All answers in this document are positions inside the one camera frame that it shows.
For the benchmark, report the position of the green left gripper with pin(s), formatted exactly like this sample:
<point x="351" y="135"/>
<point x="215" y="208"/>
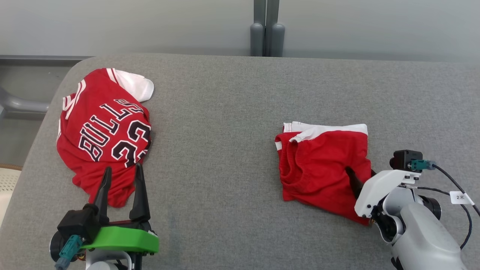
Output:
<point x="123" y="240"/>

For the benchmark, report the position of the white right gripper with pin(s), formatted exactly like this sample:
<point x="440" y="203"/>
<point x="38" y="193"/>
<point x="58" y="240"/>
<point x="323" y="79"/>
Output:
<point x="378" y="187"/>

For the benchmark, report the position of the red Bulls basketball jersey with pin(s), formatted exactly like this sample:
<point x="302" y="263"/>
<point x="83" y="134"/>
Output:
<point x="86" y="176"/>

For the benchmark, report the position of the red shorts white stripes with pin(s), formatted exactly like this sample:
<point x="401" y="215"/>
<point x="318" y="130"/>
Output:
<point x="318" y="168"/>

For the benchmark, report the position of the grey fabric sofa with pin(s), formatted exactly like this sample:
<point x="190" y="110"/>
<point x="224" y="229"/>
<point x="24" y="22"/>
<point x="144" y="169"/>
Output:
<point x="225" y="150"/>

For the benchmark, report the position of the cream plastic laundry basket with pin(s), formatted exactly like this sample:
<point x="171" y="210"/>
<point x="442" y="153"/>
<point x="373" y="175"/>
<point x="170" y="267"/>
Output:
<point x="7" y="187"/>

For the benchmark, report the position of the grey curved tube brace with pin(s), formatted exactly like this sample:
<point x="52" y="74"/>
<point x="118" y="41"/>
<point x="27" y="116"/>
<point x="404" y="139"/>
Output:
<point x="22" y="104"/>

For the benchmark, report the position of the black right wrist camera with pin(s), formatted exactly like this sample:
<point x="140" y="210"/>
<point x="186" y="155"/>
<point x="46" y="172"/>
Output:
<point x="403" y="159"/>

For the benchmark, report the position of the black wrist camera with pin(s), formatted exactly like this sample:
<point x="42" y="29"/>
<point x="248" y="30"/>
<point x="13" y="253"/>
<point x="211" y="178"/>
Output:
<point x="403" y="159"/>
<point x="78" y="223"/>

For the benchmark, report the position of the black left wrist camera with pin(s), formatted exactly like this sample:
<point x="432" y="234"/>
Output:
<point x="78" y="223"/>

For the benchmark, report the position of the grey partition post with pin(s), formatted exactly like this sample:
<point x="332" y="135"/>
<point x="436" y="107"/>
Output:
<point x="257" y="41"/>
<point x="277" y="41"/>

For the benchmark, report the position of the grey floor rail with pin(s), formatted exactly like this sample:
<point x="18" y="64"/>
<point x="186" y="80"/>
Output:
<point x="37" y="58"/>

